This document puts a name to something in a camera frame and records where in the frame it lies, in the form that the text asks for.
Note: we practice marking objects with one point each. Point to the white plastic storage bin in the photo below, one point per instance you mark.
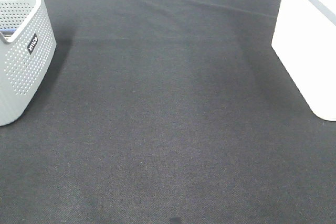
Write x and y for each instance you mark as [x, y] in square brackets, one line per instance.
[304, 41]

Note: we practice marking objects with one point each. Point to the black fabric table mat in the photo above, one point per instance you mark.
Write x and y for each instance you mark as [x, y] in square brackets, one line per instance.
[167, 111]

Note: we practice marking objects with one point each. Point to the grey perforated laundry basket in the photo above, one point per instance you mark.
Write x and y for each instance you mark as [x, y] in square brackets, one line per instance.
[25, 56]

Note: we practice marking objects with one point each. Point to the blue cloth inside basket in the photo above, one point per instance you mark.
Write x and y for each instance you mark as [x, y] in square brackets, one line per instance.
[7, 32]

